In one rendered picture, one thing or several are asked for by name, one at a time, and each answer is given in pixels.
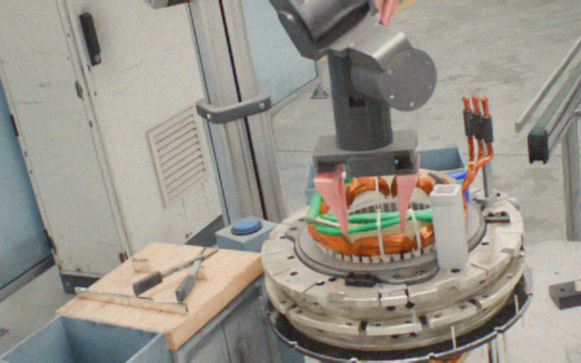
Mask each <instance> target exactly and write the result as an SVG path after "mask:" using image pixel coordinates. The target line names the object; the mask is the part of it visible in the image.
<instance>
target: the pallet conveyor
mask: <svg viewBox="0 0 581 363"><path fill-rule="evenodd" d="M580 48H581V36H580V37H579V38H578V39H577V40H576V42H575V43H574V45H573V47H572V48H571V49H570V51H569V52H568V54H567V55H566V56H565V58H564V59H563V60H562V62H561V63H560V64H559V66H558V67H557V68H555V70H554V72H553V73H552V74H551V76H550V77H549V78H548V80H547V81H546V82H545V84H544V85H543V87H542V88H541V89H540V91H539V92H538V94H537V96H536V97H535V98H534V99H533V101H532V102H531V103H530V105H528V106H527V107H526V109H525V110H524V111H523V113H522V114H521V115H520V118H519V119H518V121H517V122H516V123H515V129H516V133H519V132H520V131H521V129H522V128H523V127H524V125H525V124H526V123H527V121H528V120H530V118H531V116H532V115H533V113H534V112H535V111H536V109H537V108H538V106H539V105H540V104H541V102H542V101H543V100H544V98H545V96H546V95H547V94H548V91H549V90H550V89H551V88H552V87H553V85H554V84H555V83H557V81H558V80H559V79H560V77H561V76H562V74H563V73H564V72H565V70H566V68H567V67H568V65H569V63H570V62H571V61H572V59H573V58H574V57H575V55H576V54H577V52H578V51H579V50H580ZM580 107H581V58H580V60H579V61H578V63H577V64H576V65H575V66H574V67H573V70H572V71H571V73H570V74H569V76H568V77H567V79H566V80H565V82H564V83H563V85H562V86H561V87H560V89H559V90H558V92H557V94H555V95H554V97H553V98H552V100H551V101H550V103H549V104H548V105H547V107H546V108H545V110H544V112H543V113H542V114H541V116H540V118H539V120H538V121H537V123H536V124H535V125H534V127H533V128H532V130H531V131H530V133H528V134H527V151H528V162H530V163H533V162H534V161H535V160H540V161H542V162H543V164H546V163H547V161H548V160H549V158H550V156H551V155H552V153H553V151H554V150H555V148H557V146H558V145H559V143H560V140H561V147H562V162H563V179H564V195H565V211H566V227H567V242H580V243H581V189H580V171H579V153H578V134H577V120H581V108H580Z"/></svg>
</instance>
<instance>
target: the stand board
mask: <svg viewBox="0 0 581 363"><path fill-rule="evenodd" d="M203 248H204V247H196V246H187V245H179V244H168V243H159V242H153V243H152V244H150V245H148V246H146V247H145V248H144V249H142V250H141V251H139V252H138V253H137V254H135V255H133V256H132V257H141V258H150V260H151V263H152V267H153V271H154V272H155V271H161V272H162V271H164V270H167V269H169V268H171V267H174V266H177V265H179V264H181V263H184V262H185V261H187V260H189V259H192V257H194V256H195V255H196V254H198V253H199V252H200V251H201V250H202V249H203ZM218 251H219V252H217V253H216V254H214V255H212V256H211V257H210V258H209V259H208V260H205V262H204V263H203V264H202V266H205V267H206V275H207V280H203V279H195V280H194V285H195V286H194V287H193V289H192V290H191V292H190V293H189V294H188V296H187V297H186V298H185V299H184V301H183V302H179V303H187V308H188V312H189V314H188V315H187V316H185V315H179V314H173V313H166V312H160V311H155V310H149V309H141V307H135V306H130V305H124V304H117V303H110V302H99V301H93V300H87V299H80V298H78V297H76V298H75V299H72V300H71V301H70V302H68V303H66V304H65V305H64V306H62V307H61V308H59V309H58V310H57V311H56V316H58V315H60V314H65V315H70V316H77V317H82V318H87V319H93V320H99V321H105V322H111V323H116V324H121V325H128V326H133V327H143V328H149V329H155V330H160V331H164V335H165V338H166V342H167V346H168V349H173V350H177V349H178V348H179V347H180V346H181V345H182V344H183V343H185V342H186V341H187V340H188V339H189V338H190V337H191V336H192V335H193V334H196V333H197V332H198V330H199V329H200V328H201V327H202V326H203V325H204V324H206V323H207V322H208V321H209V320H210V319H211V318H212V317H213V316H214V315H216V314H217V313H218V312H220V311H221V310H222V309H223V308H224V307H225V306H226V304H228V303H229V302H230V301H231V300H232V299H233V298H234V297H235V296H237V295H238V294H239V293H240V292H241V291H242V290H244V289H245V288H246V287H247V286H249V285H250V284H251V283H252V282H253V280H254V279H255V278H256V277H257V276H259V275H260V274H261V273H262V272H263V267H262V263H261V253H253V252H243V251H235V250H225V249H218ZM132 257H131V258H129V260H128V261H126V262H124V263H123V264H121V265H120V266H118V267H117V268H116V269H114V270H113V271H111V272H110V273H109V274H107V275H106V276H104V277H103V278H101V279H100V280H97V281H96V282H95V283H93V284H92V286H90V287H89V288H88V289H92V290H100V291H106V292H112V293H119V294H126V295H133V296H136V295H135V294H134V292H133V282H135V281H137V280H139V279H141V278H144V277H145V276H147V275H150V274H151V273H142V272H136V271H135V270H134V269H133V264H132ZM185 276H186V272H185V269H184V270H182V271H180V272H177V273H176V274H174V275H171V276H168V277H166V278H163V279H162V280H163V282H162V283H161V284H160V285H158V286H156V287H155V288H153V289H151V290H149V291H146V292H145V293H143V294H141V295H139V296H138V297H145V298H152V299H159V300H165V301H171V302H177V297H176V293H175V291H176V290H177V288H178V287H179V286H180V284H181V283H182V280H183V279H184V278H185Z"/></svg>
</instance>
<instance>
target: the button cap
mask: <svg viewBox="0 0 581 363"><path fill-rule="evenodd" d="M232 226H233V230H235V231H248V230H253V229H255V228H257V227H258V226H259V222H258V219H256V218H254V217H246V218H241V219H239V220H237V221H235V222H234V223H233V225H232Z"/></svg>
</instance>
